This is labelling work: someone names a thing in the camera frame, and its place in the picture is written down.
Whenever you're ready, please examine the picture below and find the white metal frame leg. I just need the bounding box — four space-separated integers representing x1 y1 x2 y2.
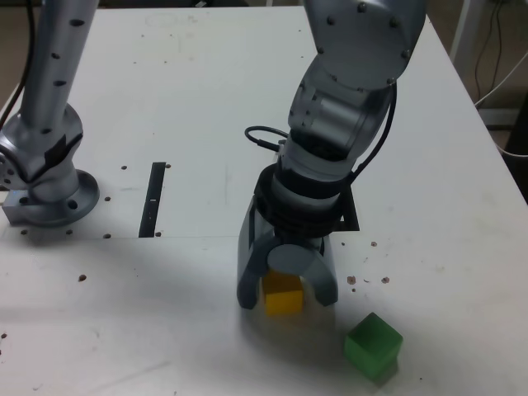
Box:
449 0 475 71

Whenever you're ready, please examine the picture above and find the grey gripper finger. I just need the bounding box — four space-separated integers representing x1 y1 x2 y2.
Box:
236 197 277 309
266 237 340 307

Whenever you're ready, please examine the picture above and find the yellow cube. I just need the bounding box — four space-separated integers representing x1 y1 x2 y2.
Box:
262 270 305 318

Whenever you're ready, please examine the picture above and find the thin black hanging cable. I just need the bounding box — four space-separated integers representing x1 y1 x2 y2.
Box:
474 0 502 106

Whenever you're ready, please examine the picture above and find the green cube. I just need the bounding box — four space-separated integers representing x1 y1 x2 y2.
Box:
343 312 404 380

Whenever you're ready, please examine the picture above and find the black camera cable loop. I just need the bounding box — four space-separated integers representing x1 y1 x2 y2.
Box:
244 125 290 153

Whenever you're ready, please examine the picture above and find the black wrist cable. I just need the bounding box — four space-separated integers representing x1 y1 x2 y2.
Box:
348 82 399 185

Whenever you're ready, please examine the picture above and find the black tape strip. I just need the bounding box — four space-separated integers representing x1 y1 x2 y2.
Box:
138 162 167 239

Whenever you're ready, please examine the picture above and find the thin white cable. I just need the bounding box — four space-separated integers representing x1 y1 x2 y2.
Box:
474 53 528 109

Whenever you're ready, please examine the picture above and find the black tape square outline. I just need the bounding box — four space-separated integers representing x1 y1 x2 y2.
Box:
329 185 362 233

